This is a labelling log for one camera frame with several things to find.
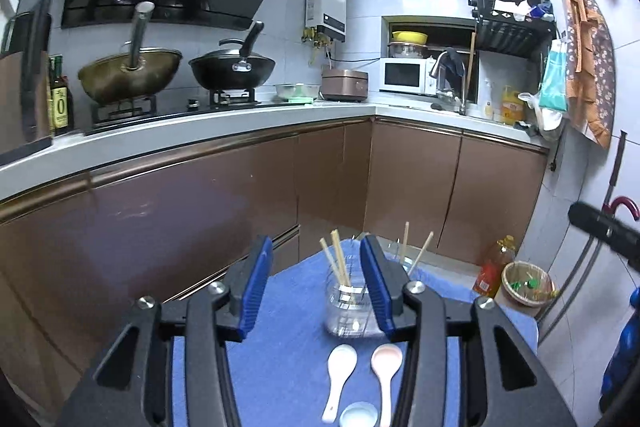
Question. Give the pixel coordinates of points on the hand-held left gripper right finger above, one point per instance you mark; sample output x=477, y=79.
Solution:
x=377, y=292

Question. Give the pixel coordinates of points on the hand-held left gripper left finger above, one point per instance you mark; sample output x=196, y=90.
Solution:
x=255, y=292

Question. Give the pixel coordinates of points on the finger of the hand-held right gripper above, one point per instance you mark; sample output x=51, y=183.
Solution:
x=600, y=222

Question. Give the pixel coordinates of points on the wooden chopstick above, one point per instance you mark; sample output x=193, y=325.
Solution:
x=332, y=263
x=421, y=253
x=343, y=259
x=405, y=239
x=338, y=257

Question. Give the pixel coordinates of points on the person's right hand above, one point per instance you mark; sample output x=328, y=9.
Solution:
x=622, y=347

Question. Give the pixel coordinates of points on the white ceramic spoon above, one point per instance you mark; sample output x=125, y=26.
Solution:
x=342, y=359
x=386, y=357

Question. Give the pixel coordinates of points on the blue towel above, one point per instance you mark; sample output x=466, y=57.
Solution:
x=290, y=357

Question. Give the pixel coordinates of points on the woven basket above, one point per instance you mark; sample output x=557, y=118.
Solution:
x=515, y=289

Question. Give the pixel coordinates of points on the brown base cabinets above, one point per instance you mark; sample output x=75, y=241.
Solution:
x=225, y=187

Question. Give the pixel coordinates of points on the cooking oil bottle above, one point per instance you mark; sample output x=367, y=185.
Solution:
x=487, y=277

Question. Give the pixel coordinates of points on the white plastic bag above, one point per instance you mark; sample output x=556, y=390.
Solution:
x=547, y=122

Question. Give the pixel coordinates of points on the large white rice spoon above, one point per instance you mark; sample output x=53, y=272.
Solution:
x=358, y=416

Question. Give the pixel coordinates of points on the yellow oil bottle on counter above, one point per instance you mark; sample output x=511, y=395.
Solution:
x=512, y=109

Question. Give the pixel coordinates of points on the blue plastic bag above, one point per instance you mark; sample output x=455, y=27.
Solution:
x=552, y=82

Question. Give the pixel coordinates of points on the orange patterned apron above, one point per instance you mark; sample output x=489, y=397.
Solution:
x=590, y=72

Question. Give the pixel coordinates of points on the small white bottle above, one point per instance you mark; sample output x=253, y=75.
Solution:
x=488, y=107

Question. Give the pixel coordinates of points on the gas stove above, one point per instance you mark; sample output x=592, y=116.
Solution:
x=175, y=112

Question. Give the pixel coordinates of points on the steel basin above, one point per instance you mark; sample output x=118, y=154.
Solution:
x=295, y=91

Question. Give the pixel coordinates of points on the brown rice cooker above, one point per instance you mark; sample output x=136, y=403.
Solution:
x=345, y=84

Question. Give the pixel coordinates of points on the white microwave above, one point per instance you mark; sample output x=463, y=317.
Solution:
x=400, y=77

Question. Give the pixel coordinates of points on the black wok with lid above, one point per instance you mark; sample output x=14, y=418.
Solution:
x=225, y=74

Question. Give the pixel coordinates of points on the white cloth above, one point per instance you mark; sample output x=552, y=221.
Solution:
x=512, y=9

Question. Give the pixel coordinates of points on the steel bowl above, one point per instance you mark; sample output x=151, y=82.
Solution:
x=407, y=51

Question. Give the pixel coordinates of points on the brass-coloured wok with lid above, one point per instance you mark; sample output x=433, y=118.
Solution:
x=125, y=77

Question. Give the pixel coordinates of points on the yellow pot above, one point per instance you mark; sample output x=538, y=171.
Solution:
x=410, y=38

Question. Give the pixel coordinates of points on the dark olive oil bottle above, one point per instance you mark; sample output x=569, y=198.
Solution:
x=61, y=107

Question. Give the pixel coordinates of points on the white water heater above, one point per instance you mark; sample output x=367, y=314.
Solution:
x=327, y=2

